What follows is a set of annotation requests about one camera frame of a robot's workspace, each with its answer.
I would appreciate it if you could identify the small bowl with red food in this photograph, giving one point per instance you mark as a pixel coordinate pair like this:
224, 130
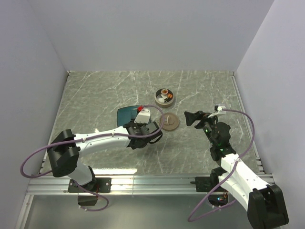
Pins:
164, 91

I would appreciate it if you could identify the round metal lunch box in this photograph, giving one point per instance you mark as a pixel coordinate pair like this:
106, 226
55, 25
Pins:
168, 102

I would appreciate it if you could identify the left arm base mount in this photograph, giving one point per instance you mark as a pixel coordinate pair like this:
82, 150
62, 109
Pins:
85, 199

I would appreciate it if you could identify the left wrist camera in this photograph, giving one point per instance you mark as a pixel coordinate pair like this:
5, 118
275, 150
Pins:
143, 115

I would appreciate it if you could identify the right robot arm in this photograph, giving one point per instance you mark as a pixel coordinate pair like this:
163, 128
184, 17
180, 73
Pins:
263, 202

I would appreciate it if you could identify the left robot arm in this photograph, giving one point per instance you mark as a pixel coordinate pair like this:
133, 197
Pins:
67, 148

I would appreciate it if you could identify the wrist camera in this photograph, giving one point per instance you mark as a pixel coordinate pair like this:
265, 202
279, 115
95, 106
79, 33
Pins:
143, 115
219, 109

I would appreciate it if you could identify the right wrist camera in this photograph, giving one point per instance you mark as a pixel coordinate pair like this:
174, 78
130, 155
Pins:
219, 109

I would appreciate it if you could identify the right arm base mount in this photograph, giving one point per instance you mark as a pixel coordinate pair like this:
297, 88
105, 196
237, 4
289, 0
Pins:
204, 184

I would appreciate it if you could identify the teal square plate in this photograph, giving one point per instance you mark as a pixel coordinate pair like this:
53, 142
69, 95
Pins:
126, 115

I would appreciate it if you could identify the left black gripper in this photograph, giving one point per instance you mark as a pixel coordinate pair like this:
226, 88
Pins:
142, 124

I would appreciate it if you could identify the aluminium front rail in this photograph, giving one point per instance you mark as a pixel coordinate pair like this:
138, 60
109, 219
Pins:
164, 184

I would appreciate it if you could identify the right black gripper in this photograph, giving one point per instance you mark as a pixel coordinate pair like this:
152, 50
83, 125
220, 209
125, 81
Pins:
191, 117

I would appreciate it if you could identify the brown round lid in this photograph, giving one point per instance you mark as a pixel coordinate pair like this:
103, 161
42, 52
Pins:
171, 122

